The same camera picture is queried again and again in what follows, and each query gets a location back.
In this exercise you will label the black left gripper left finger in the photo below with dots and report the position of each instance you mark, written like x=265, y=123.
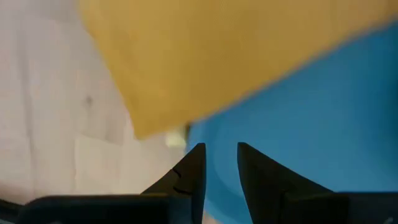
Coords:
x=192, y=174

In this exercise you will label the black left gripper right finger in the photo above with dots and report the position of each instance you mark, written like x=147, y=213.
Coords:
x=264, y=177

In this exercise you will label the blue plastic tray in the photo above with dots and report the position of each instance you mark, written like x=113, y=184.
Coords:
x=311, y=124

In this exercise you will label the yellow cloth napkin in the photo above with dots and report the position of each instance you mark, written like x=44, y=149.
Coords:
x=202, y=62

